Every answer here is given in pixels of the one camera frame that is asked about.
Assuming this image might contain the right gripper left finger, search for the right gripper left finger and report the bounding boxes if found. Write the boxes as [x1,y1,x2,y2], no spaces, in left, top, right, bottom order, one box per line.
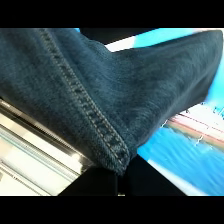
[59,165,120,197]

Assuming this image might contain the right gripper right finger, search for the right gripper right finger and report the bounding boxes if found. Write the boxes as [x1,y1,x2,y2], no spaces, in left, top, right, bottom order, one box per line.
[119,154,187,197]

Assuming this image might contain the silver frame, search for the silver frame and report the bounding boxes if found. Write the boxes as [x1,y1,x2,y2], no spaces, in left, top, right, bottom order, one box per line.
[0,97,97,197]

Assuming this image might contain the blue jeans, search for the blue jeans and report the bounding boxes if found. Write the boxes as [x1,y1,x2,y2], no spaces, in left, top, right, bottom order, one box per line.
[0,27,224,177]

